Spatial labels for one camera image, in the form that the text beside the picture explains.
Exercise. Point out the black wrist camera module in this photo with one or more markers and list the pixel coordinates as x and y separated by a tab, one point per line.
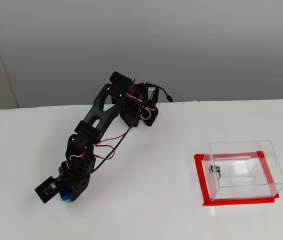
47	191

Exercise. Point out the silver cam lock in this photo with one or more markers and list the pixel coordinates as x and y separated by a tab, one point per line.
214	169

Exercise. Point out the blue lego brick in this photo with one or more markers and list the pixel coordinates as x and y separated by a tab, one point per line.
65	195

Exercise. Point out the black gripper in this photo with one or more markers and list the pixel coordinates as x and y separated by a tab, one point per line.
82	186

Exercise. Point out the red tape frame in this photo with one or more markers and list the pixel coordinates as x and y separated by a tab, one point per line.
239	201

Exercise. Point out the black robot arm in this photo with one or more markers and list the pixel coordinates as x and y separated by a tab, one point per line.
99	112

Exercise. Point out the transparent plastic box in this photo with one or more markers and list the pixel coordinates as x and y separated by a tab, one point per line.
231	150

